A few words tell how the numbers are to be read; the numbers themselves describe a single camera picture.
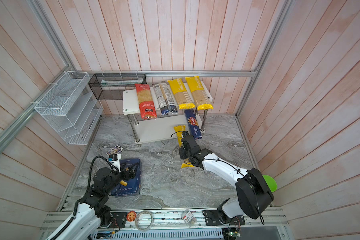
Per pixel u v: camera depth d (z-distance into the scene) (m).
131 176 0.73
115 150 0.98
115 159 0.70
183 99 0.78
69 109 0.72
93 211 0.56
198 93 0.81
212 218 0.73
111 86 1.04
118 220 0.73
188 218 0.73
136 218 0.73
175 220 0.75
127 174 0.72
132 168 0.73
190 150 0.65
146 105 0.73
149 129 1.05
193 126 1.00
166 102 0.76
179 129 0.94
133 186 0.78
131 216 0.75
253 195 0.42
